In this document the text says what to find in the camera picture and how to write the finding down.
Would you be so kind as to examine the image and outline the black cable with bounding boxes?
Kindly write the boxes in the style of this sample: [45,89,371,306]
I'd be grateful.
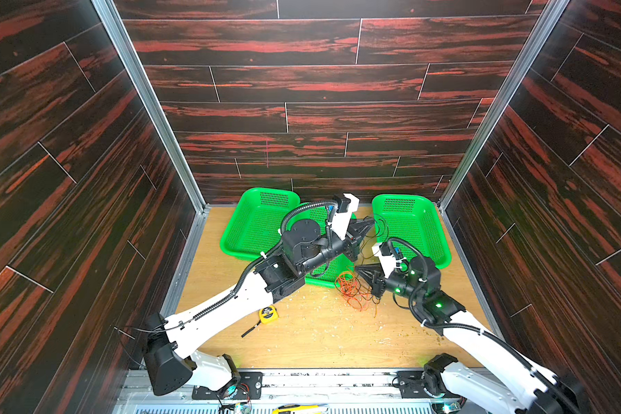
[359,214,392,257]

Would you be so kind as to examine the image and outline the red orange cables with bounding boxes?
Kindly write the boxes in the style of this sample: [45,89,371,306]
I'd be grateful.
[334,270,380,317]

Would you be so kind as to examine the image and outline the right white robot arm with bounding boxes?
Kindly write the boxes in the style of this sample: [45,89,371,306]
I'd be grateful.
[355,237,591,413]

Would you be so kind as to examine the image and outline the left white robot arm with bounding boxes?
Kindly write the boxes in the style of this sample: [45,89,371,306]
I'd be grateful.
[143,193,375,396]

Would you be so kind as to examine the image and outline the middle green basket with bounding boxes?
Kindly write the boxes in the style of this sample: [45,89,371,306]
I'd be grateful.
[287,207,354,289]

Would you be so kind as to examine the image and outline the green basket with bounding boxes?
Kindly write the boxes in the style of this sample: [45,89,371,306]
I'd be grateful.
[220,187,300,262]
[372,194,452,269]
[287,207,354,289]

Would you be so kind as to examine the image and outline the right green basket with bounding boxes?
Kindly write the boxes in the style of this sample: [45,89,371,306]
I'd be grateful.
[372,194,452,269]

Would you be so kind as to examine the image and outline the left green basket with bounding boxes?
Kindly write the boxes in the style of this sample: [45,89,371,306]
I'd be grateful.
[220,187,300,262]

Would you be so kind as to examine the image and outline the yellow tape measure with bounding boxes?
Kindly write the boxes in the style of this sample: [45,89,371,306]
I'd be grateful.
[241,305,279,338]

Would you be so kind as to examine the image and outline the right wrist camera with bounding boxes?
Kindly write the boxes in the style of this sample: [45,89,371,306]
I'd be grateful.
[372,241,405,279]

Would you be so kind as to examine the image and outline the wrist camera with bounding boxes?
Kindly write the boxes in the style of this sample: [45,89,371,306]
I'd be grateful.
[329,193,360,240]
[372,241,405,279]

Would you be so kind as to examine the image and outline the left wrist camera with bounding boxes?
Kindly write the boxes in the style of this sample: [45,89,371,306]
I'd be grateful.
[329,193,360,240]

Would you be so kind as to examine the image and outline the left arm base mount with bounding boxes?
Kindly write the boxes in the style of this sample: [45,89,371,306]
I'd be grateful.
[191,370,264,401]

